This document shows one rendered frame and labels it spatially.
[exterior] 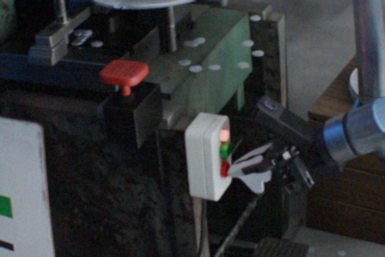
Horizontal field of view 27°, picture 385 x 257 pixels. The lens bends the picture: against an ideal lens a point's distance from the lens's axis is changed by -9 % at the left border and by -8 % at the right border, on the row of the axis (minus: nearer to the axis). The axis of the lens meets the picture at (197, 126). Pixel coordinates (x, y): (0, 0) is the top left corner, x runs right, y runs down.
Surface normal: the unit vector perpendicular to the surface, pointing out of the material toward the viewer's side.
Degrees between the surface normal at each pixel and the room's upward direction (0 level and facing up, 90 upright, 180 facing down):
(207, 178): 90
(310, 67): 0
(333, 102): 0
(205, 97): 90
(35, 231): 78
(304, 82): 0
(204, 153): 90
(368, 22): 92
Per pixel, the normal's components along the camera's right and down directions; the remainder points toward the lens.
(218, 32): -0.07, -0.86
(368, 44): -0.50, 0.50
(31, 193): -0.38, 0.30
